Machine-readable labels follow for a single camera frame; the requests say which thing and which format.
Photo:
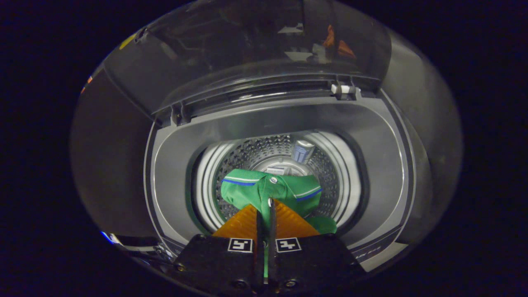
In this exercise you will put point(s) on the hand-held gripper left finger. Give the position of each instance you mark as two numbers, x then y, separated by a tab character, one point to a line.
222	268

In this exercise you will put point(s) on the green polo shirt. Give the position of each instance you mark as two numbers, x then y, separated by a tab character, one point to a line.
251	192

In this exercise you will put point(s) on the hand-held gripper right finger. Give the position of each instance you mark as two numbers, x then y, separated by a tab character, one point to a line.
313	264

